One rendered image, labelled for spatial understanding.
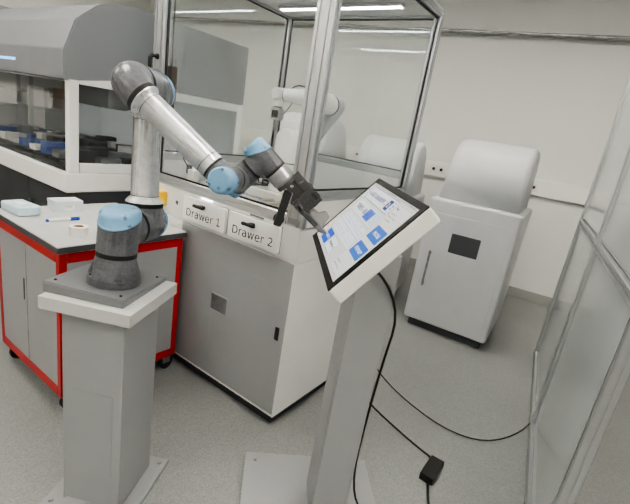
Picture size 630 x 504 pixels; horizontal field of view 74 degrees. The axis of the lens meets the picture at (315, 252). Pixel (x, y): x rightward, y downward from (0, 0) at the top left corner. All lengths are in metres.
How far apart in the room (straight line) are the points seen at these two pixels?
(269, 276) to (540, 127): 3.46
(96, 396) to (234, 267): 0.77
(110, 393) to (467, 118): 4.11
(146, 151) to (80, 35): 1.21
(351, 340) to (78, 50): 1.94
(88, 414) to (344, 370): 0.81
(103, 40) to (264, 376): 1.85
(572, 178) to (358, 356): 3.64
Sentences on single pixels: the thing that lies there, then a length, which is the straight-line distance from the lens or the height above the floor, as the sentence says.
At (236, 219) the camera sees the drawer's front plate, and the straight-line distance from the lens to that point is 1.84.
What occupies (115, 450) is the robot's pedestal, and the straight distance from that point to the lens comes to 1.60.
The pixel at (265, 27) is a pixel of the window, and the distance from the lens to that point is 1.84.
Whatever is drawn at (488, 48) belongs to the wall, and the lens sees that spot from 4.82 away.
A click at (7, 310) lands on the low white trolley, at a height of 0.29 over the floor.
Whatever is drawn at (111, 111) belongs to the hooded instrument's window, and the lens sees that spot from 2.64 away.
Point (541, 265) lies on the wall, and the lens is 4.75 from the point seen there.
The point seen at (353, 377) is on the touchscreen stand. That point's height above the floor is 0.62.
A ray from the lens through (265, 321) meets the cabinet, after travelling 1.85.
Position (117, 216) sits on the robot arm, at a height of 1.00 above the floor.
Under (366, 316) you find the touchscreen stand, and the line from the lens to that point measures 1.25.
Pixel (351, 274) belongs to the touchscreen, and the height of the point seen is 1.01.
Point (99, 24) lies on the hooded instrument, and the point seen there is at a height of 1.65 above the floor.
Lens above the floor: 1.33
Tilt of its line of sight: 16 degrees down
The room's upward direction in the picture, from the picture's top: 9 degrees clockwise
